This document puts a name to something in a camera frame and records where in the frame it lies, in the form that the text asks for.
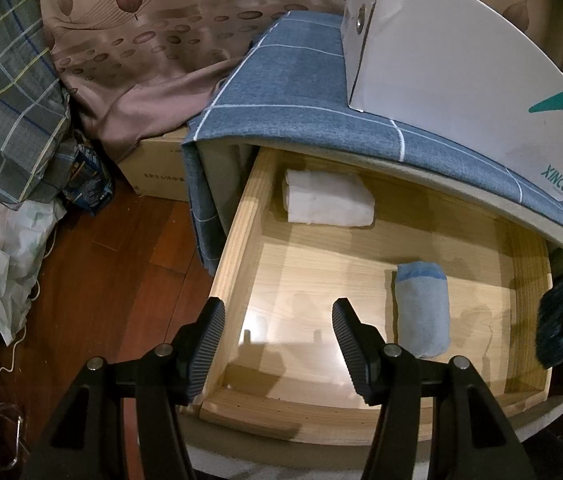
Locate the blue checked cloth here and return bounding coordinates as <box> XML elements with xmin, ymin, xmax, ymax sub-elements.
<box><xmin>182</xmin><ymin>10</ymin><xmax>563</xmax><ymax>276</ymax></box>

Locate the grey plaid bedding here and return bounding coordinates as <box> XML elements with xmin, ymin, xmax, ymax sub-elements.
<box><xmin>0</xmin><ymin>0</ymin><xmax>80</xmax><ymax>208</ymax></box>

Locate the white underwear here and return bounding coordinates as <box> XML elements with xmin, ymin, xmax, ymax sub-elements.
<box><xmin>284</xmin><ymin>169</ymin><xmax>376</xmax><ymax>228</ymax></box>

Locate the light blue underwear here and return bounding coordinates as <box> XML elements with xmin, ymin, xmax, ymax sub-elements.
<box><xmin>394</xmin><ymin>261</ymin><xmax>451</xmax><ymax>360</ymax></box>

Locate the white shoe box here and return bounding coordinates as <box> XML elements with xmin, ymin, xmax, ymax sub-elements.
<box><xmin>341</xmin><ymin>0</ymin><xmax>563</xmax><ymax>202</ymax></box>

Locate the brown cardboard box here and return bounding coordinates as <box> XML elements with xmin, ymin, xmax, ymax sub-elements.
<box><xmin>114</xmin><ymin>127</ymin><xmax>195</xmax><ymax>203</ymax></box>

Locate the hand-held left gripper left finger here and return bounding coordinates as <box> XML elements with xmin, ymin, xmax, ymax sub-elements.
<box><xmin>22</xmin><ymin>297</ymin><xmax>226</xmax><ymax>480</ymax></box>

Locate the wooden drawer with grey front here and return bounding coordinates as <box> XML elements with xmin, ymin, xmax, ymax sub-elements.
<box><xmin>182</xmin><ymin>146</ymin><xmax>563</xmax><ymax>466</ymax></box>

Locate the white cord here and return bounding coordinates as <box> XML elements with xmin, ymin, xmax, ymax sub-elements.
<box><xmin>0</xmin><ymin>230</ymin><xmax>60</xmax><ymax>375</ymax></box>

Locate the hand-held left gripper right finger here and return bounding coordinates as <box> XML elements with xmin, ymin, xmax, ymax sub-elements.
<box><xmin>331</xmin><ymin>297</ymin><xmax>535</xmax><ymax>480</ymax></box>

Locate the beige leaf print curtain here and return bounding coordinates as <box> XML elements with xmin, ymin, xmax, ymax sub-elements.
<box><xmin>36</xmin><ymin>0</ymin><xmax>563</xmax><ymax>163</ymax></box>

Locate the blue plastic packet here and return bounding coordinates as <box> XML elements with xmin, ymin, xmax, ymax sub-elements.
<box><xmin>62</xmin><ymin>142</ymin><xmax>115</xmax><ymax>217</ymax></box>

